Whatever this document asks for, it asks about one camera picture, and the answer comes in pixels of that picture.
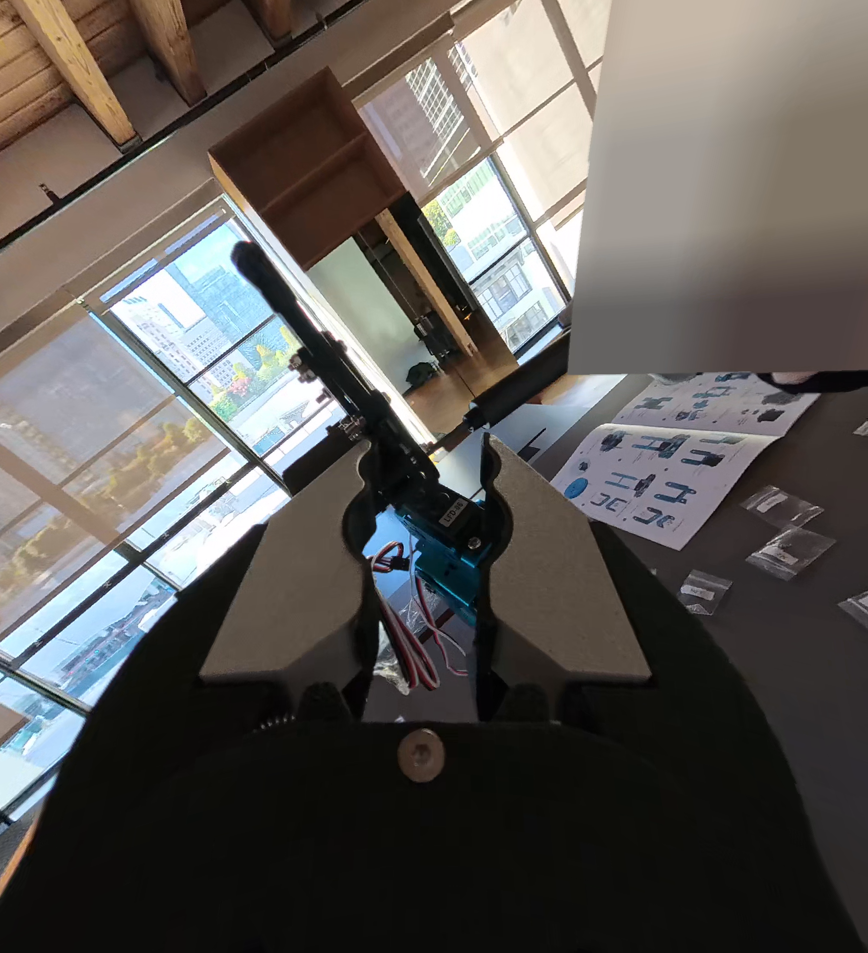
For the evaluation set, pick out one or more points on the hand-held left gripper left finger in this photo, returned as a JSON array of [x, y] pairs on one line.
[[292, 595]]

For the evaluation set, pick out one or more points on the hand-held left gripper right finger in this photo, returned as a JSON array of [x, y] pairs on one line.
[[560, 603]]

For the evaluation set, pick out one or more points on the blue and black toy robot arm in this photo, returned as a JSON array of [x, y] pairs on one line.
[[396, 461]]

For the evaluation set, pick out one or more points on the dark desk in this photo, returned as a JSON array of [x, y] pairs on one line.
[[776, 744]]

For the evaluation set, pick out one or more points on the crumpled clear plastic bag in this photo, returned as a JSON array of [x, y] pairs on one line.
[[413, 612]]

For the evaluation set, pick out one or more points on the open instruction booklet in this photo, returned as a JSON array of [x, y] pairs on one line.
[[664, 476]]

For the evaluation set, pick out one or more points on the dark green bag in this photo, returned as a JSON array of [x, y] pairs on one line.
[[422, 376]]

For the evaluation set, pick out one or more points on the beige roller window blind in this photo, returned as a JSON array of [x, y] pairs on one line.
[[69, 387], [523, 74]]

